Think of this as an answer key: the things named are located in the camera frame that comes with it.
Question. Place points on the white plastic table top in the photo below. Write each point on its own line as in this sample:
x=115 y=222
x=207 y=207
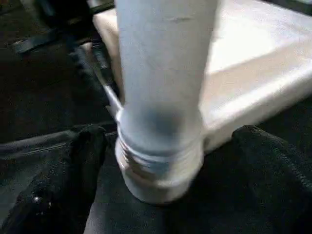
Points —
x=253 y=63

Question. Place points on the white plastic table leg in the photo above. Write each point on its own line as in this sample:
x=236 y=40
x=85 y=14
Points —
x=163 y=73

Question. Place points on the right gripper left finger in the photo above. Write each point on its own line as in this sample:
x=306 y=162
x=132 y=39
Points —
x=53 y=190

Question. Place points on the black work mat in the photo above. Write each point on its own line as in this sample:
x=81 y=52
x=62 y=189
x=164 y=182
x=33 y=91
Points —
x=44 y=97

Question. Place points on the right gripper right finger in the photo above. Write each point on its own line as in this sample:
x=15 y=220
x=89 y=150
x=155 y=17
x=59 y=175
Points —
x=268 y=195

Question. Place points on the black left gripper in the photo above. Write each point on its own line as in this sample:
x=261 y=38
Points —
x=63 y=19

